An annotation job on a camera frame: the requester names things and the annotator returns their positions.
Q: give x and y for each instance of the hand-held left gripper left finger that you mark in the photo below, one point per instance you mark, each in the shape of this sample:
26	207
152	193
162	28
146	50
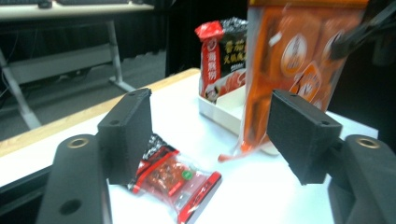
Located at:
126	137

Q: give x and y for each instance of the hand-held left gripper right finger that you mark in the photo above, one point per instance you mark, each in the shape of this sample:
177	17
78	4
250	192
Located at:
300	133

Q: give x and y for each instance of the small red snack packet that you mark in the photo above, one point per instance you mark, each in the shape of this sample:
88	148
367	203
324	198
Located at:
171	177

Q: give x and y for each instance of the orange seasoning packet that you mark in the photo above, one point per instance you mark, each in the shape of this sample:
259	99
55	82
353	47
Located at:
280	62

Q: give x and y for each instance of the white compartment box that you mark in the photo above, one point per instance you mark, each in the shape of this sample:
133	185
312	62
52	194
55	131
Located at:
224	115

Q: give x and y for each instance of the large red and black packet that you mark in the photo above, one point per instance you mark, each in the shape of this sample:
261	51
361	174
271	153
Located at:
222	62

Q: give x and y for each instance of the white table mat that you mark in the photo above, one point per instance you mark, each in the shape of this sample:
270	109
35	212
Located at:
249	193

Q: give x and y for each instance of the grey metal desk frame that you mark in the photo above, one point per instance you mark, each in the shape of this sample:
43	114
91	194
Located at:
62	62

